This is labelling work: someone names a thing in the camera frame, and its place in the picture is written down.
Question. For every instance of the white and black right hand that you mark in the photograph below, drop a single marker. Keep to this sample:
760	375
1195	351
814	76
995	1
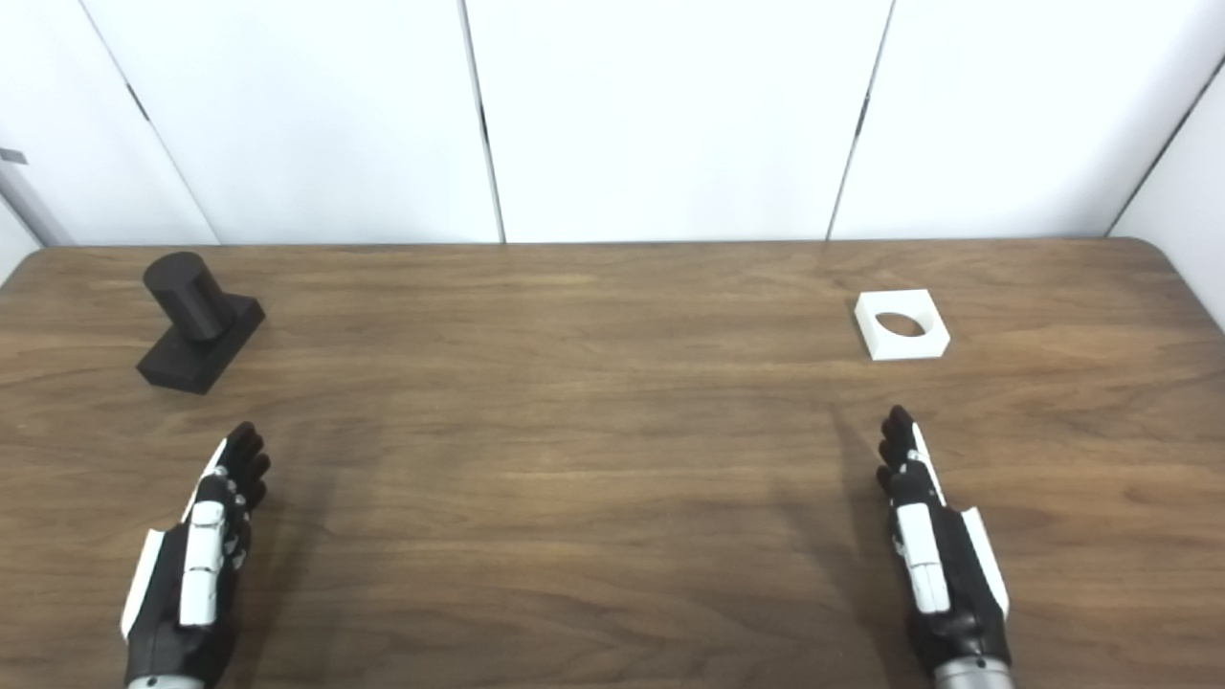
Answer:
924	560

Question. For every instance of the white square piece with hole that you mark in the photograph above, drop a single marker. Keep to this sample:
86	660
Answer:
904	348

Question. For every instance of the black peg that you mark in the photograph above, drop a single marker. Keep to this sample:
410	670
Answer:
191	301

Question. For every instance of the white and black left hand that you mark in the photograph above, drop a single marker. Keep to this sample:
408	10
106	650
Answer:
204	555

